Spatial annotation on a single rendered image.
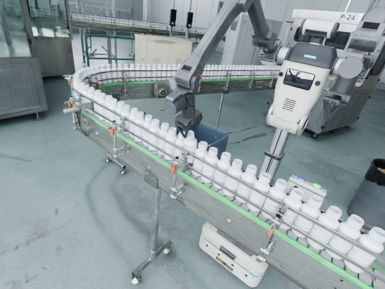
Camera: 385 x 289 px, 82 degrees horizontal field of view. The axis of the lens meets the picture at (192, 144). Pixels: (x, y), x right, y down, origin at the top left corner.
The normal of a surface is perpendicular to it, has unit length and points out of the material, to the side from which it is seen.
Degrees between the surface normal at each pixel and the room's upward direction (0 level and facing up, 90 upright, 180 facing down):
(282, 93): 90
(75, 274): 0
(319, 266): 90
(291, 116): 90
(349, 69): 90
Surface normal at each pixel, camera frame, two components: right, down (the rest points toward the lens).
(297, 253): -0.62, 0.32
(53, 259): 0.13, -0.86
